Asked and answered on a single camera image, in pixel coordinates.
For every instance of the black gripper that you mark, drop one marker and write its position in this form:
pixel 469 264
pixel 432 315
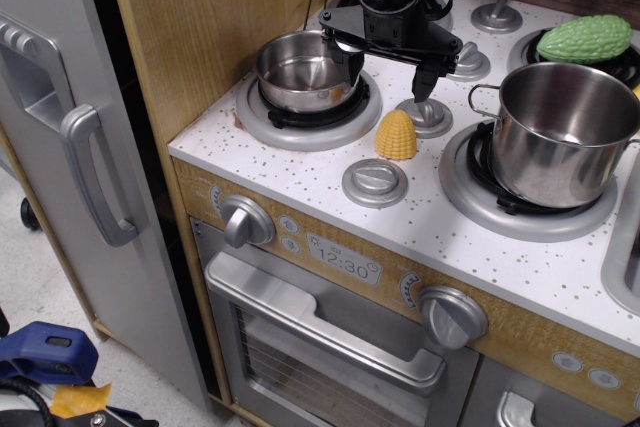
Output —
pixel 403 33

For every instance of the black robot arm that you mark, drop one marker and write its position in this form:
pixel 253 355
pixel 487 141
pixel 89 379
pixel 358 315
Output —
pixel 399 30

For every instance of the yellow toy corn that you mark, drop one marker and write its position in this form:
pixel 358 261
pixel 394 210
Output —
pixel 396 138

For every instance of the back left stove burner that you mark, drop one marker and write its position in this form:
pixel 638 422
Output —
pixel 435 7

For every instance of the stove burner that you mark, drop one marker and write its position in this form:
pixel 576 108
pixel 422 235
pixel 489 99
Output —
pixel 625 67
pixel 435 7
pixel 470 186
pixel 308 132

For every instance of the front left stove burner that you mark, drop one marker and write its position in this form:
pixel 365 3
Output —
pixel 308 132

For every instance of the small steel pan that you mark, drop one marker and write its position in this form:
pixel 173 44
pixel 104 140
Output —
pixel 296 74

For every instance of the front right stove burner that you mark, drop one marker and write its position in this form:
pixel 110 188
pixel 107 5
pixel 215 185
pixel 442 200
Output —
pixel 470 186

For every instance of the back right stove burner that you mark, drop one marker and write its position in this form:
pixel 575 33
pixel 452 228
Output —
pixel 625 67

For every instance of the middle silver stovetop knob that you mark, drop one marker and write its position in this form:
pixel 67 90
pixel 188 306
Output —
pixel 430 118

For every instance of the silver stovetop knob behind gripper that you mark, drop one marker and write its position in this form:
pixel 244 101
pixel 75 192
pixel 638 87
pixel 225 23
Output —
pixel 472 65

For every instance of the front silver stovetop knob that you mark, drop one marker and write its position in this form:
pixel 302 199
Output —
pixel 374 183

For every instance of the rear silver stovetop knob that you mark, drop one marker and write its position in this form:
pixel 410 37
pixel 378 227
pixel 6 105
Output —
pixel 496 18

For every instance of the large steel pot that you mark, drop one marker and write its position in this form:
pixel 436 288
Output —
pixel 560 132

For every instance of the oven clock display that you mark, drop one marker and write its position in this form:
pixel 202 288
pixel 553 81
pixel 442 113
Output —
pixel 348 261

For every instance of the green toy bitter gourd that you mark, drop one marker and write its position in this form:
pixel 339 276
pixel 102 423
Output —
pixel 586 40

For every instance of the left oven dial knob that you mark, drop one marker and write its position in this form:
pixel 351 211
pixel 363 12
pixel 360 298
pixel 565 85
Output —
pixel 245 222

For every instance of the oven dial knob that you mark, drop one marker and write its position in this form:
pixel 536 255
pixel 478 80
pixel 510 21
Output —
pixel 245 222
pixel 450 318

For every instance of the right oven dial knob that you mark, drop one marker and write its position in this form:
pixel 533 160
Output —
pixel 450 318

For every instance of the grey oven door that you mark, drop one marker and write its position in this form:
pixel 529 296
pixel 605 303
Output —
pixel 300 350

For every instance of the silver sink basin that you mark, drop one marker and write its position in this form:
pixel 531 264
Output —
pixel 620 269

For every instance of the grey fridge door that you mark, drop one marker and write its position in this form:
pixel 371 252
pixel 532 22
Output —
pixel 55 56

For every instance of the grey lower right door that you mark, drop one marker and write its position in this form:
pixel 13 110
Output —
pixel 502 396

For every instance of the black caster wheel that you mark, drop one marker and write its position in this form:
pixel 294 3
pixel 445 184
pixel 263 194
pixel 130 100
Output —
pixel 28 216

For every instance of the blue clamp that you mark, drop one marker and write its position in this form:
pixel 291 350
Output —
pixel 48 354

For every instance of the yellow tape piece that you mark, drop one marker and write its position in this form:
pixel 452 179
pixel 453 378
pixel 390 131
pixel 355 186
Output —
pixel 72 401

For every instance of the silver fridge door handle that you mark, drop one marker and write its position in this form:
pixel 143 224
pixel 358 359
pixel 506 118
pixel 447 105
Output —
pixel 75 131

